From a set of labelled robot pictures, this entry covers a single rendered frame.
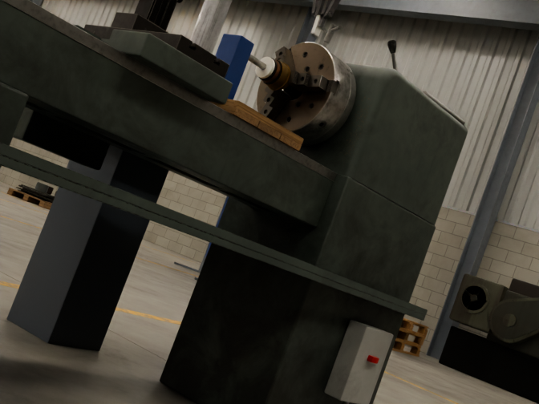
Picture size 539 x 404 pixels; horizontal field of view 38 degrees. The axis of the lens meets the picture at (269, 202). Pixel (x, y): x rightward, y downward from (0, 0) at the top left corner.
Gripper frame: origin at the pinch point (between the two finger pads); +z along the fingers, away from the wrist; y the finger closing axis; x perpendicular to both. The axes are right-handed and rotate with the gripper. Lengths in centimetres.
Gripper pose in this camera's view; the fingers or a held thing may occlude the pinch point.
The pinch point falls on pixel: (318, 26)
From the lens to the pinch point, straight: 276.2
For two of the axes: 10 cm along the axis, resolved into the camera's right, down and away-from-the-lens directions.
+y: 7.2, 1.6, -6.7
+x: 6.2, 2.9, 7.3
